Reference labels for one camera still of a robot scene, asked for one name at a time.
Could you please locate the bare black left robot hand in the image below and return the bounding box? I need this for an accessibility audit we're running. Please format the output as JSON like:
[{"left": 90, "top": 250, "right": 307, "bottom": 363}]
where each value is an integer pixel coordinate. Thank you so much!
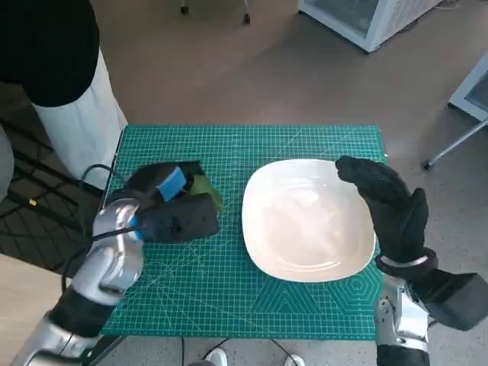
[{"left": 124, "top": 159, "right": 203, "bottom": 203}]

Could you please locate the green cutting mat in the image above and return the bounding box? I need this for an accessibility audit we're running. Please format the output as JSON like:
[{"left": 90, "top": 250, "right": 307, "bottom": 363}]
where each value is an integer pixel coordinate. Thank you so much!
[{"left": 101, "top": 124, "right": 386, "bottom": 340}]

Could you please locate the white glass-top cabinet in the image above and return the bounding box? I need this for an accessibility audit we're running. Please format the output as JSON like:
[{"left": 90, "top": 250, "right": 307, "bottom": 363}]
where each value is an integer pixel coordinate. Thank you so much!
[{"left": 448, "top": 49, "right": 488, "bottom": 121}]

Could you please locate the black wire rack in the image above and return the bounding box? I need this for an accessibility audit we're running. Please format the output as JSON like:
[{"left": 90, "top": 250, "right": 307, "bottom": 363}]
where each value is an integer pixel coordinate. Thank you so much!
[{"left": 0, "top": 82, "right": 106, "bottom": 264}]

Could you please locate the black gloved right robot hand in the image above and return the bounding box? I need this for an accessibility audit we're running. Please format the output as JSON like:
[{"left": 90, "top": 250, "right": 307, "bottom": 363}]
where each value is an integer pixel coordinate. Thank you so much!
[{"left": 335, "top": 155, "right": 429, "bottom": 264}]

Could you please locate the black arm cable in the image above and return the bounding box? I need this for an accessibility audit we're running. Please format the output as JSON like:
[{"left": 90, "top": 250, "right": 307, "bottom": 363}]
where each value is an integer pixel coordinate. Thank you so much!
[{"left": 60, "top": 163, "right": 144, "bottom": 293}]

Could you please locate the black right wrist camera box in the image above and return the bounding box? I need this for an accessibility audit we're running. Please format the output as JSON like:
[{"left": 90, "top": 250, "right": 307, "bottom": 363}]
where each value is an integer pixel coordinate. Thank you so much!
[{"left": 411, "top": 268, "right": 488, "bottom": 332}]

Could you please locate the white glass-door cabinet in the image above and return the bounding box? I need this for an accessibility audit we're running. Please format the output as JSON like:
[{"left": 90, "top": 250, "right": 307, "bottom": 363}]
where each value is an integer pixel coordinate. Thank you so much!
[{"left": 297, "top": 0, "right": 443, "bottom": 53}]

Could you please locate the person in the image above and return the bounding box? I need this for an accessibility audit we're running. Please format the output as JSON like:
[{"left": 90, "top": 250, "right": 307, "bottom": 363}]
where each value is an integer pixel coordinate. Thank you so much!
[{"left": 0, "top": 0, "right": 129, "bottom": 191}]

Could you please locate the white square plate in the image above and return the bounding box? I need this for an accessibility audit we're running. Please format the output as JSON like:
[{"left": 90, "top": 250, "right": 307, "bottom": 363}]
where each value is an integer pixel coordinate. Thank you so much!
[{"left": 242, "top": 159, "right": 377, "bottom": 283}]

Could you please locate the red toy grape bunch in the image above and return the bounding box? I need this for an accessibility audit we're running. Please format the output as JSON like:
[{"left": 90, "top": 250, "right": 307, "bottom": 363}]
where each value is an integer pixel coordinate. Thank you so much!
[{"left": 185, "top": 162, "right": 226, "bottom": 213}]

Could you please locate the grey metal leg with caster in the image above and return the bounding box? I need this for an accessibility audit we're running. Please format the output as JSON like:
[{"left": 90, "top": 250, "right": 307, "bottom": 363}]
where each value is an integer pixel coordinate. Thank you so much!
[{"left": 422, "top": 120, "right": 488, "bottom": 171}]

